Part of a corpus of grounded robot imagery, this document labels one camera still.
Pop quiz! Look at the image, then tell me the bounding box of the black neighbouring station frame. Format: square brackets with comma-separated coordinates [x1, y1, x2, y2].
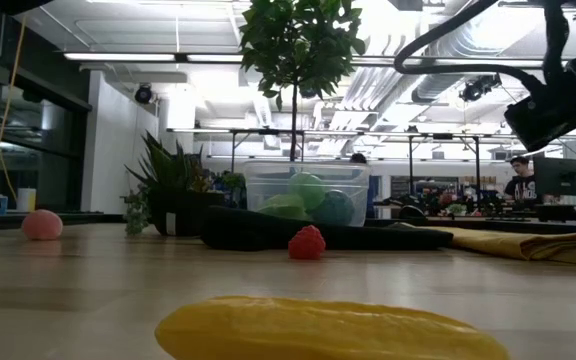
[166, 126, 534, 201]

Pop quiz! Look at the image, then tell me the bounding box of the yellow cloth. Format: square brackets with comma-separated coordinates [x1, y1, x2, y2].
[391, 221, 576, 268]

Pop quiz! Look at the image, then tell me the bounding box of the yellow cable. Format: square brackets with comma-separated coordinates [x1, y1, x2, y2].
[0, 0, 32, 199]

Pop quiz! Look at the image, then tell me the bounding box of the round green cabbage toy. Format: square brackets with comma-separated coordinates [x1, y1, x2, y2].
[287, 171, 327, 211]

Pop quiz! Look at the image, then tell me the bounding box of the long ceiling light fixture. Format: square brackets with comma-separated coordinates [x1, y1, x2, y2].
[61, 51, 548, 70]

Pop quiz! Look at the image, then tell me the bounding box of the clear plastic tupperware container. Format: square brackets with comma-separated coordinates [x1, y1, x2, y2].
[240, 159, 373, 228]

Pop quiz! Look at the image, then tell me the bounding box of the silver spiral ventilation duct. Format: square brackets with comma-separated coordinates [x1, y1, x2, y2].
[410, 0, 537, 104]

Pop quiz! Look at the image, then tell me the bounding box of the red strawberry toy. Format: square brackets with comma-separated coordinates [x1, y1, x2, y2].
[287, 224, 327, 262]

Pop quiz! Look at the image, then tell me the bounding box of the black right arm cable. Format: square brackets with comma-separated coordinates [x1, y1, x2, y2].
[392, 0, 552, 96]

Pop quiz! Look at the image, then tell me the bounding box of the light green lettuce leaf toy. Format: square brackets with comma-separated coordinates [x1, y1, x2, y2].
[256, 193, 310, 223]

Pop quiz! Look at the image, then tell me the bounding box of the potted succulent plant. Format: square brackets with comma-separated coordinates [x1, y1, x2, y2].
[119, 129, 230, 238]

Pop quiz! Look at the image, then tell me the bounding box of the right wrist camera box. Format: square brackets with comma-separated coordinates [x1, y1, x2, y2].
[503, 73, 576, 154]

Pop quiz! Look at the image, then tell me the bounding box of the black ceiling device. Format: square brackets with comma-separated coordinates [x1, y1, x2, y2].
[458, 71, 503, 103]

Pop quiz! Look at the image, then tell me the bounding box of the black cloth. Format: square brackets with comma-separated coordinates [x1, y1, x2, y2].
[199, 205, 455, 253]

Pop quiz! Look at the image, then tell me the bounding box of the leafy tree in black pot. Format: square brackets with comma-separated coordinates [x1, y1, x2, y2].
[237, 0, 368, 164]

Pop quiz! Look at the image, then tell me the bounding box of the white cylindrical cup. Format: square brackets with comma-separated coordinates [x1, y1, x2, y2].
[13, 187, 36, 214]

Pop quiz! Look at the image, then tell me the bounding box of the yellow banana toy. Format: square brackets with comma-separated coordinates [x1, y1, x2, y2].
[153, 295, 512, 360]

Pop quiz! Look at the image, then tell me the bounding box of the small green leafy plant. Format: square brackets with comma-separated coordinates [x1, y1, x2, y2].
[217, 169, 247, 209]

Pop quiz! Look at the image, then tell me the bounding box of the round black ceiling camera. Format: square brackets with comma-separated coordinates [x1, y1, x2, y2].
[133, 83, 155, 106]

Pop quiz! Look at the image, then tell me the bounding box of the striped green watermelon toy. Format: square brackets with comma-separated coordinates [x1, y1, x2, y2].
[310, 188, 356, 228]

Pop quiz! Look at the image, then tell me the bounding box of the pink peach toy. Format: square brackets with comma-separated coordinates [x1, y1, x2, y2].
[20, 208, 65, 242]

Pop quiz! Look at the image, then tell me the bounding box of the black computer monitor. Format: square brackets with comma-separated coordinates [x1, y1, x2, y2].
[533, 156, 576, 198]

